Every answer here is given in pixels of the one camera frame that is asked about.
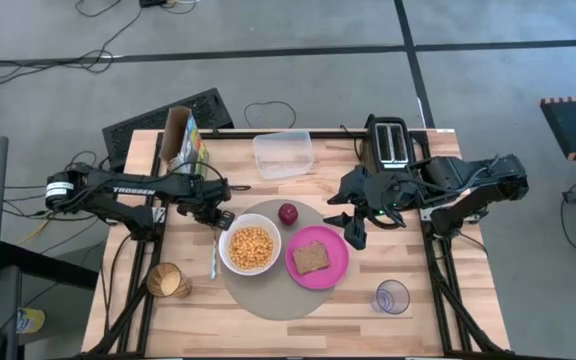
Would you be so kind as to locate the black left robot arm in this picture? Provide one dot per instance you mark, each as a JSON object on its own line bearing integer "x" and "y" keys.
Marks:
{"x": 133, "y": 192}

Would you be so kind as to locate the yellow and white floor object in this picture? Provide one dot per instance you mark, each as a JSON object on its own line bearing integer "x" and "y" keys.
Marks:
{"x": 30, "y": 321}

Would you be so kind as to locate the round grey placemat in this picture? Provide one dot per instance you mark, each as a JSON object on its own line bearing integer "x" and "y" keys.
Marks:
{"x": 273, "y": 300}

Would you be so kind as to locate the black two-slot toaster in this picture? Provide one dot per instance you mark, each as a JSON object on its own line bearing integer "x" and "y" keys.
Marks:
{"x": 392, "y": 142}

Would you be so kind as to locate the wooden cup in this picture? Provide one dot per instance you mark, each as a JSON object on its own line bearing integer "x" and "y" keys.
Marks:
{"x": 168, "y": 281}

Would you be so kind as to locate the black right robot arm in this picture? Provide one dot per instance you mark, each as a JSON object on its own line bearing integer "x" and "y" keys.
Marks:
{"x": 473, "y": 182}

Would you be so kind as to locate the yellow cereal balls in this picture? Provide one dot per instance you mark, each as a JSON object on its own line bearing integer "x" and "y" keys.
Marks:
{"x": 251, "y": 247}

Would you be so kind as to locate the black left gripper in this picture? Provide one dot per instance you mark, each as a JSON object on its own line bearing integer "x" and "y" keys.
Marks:
{"x": 203, "y": 200}

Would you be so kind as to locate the brown toast slice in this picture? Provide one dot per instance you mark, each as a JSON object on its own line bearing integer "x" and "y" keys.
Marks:
{"x": 311, "y": 257}

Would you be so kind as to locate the red apple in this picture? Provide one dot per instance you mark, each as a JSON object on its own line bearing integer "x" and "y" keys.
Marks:
{"x": 288, "y": 214}

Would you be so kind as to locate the white bowl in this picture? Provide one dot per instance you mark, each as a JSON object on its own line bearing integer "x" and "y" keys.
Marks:
{"x": 225, "y": 250}

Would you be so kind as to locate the colourful cardboard cereal box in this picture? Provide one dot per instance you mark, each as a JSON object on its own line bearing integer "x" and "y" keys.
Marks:
{"x": 183, "y": 140}

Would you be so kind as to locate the black power strip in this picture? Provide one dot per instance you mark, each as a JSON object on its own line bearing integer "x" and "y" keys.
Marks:
{"x": 153, "y": 2}

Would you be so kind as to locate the clear blue-tinted glass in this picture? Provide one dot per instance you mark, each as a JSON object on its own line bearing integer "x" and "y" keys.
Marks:
{"x": 392, "y": 297}

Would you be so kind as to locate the pink plate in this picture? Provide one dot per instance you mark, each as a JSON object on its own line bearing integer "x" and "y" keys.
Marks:
{"x": 335, "y": 270}

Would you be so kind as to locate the clear plastic container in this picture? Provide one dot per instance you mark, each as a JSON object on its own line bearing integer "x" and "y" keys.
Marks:
{"x": 283, "y": 155}

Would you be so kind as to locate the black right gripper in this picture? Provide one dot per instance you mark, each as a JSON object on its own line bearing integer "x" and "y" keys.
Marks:
{"x": 390, "y": 192}

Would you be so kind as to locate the black aluminium table frame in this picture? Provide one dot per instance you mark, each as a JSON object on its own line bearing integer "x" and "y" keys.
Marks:
{"x": 143, "y": 300}

